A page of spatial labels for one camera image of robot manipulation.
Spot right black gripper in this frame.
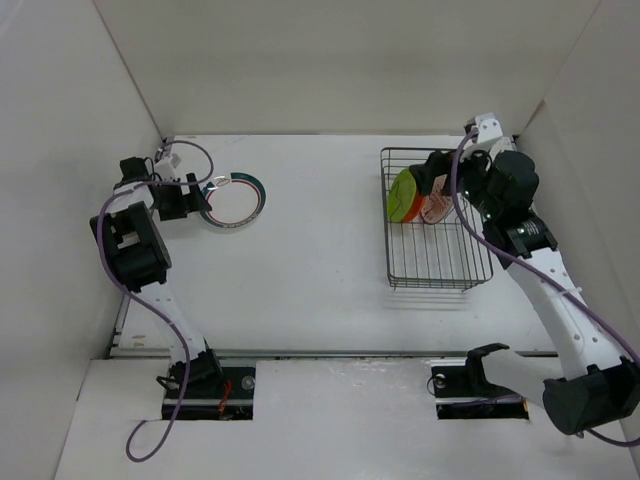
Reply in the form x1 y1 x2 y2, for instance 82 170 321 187
409 140 502 220

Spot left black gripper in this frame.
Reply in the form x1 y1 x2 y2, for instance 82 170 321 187
150 173 210 220

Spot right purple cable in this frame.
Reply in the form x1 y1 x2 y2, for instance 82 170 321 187
450 130 640 446

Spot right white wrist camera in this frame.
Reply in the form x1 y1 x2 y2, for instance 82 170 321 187
464 113 513 153

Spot lime green plate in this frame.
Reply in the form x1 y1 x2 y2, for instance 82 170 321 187
386 168 420 223

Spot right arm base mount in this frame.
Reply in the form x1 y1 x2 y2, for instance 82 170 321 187
427 343 529 421

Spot black wire dish rack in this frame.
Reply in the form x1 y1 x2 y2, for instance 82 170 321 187
380 147 494 291

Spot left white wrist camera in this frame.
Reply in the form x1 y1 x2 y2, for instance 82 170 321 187
153 153 181 182

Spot white plate teal rim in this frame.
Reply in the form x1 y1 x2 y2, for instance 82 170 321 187
199 172 267 229

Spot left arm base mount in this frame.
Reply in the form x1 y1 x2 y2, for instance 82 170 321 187
176 348 256 421

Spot white plate orange sunburst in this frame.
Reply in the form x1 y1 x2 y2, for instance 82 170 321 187
419 175 453 225

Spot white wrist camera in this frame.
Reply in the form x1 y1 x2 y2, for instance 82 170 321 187
464 113 513 153
153 153 181 182

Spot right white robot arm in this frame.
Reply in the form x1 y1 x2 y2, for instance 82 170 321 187
393 150 639 436

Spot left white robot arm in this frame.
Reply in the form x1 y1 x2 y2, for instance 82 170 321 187
90 157 224 397

